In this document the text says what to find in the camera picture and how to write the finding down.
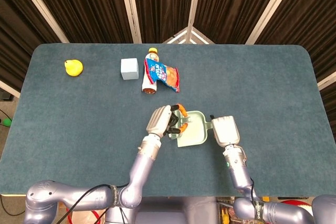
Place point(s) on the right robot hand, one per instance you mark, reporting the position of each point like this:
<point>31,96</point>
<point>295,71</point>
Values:
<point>225,130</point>

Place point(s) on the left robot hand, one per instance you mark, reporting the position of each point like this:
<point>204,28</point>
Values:
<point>158,120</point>

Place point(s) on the green plastic dustpan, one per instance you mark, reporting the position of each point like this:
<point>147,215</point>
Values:
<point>195,134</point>

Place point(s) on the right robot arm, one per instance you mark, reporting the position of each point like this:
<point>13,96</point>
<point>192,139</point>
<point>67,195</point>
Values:
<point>236,171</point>

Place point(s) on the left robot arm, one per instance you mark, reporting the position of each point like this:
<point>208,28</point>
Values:
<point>141,166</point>

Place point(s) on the white bottle with yellow cap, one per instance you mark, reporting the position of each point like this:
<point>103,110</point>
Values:
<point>150,86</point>

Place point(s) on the blue red snack bag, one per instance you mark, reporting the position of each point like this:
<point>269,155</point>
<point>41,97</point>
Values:
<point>161,73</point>

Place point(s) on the light blue cube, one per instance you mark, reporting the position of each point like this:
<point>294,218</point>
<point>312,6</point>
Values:
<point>129,69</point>

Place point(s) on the blue felt table mat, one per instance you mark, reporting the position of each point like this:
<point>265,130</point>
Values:
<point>78,116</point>

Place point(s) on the yellow item in cart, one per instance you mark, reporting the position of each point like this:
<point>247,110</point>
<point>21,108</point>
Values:
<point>225,214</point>

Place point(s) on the grey robot torso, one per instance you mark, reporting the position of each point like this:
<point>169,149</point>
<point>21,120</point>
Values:
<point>168,212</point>

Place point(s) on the yellow pear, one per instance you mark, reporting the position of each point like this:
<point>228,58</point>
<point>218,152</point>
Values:
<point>74,68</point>

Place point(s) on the red ball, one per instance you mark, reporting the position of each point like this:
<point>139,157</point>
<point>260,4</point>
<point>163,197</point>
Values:
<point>296,203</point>

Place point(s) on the brown curtain panel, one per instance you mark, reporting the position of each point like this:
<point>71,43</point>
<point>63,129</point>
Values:
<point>231,6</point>
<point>315,24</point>
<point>15,24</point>
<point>162,3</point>
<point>86,6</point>

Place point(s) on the red white bag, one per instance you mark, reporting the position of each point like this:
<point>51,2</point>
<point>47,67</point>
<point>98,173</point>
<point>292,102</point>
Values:
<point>84,217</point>

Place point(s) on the green ball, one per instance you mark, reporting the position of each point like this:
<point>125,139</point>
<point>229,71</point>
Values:
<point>5,122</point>

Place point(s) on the black box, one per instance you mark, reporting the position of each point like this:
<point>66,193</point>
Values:
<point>5,96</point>

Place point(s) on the white partition foot frame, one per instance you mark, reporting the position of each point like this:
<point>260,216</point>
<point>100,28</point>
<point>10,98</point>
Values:
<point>202,37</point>

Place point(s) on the white partition base rail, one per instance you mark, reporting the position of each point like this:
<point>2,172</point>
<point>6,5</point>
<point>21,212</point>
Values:
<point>9,89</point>
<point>326,81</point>

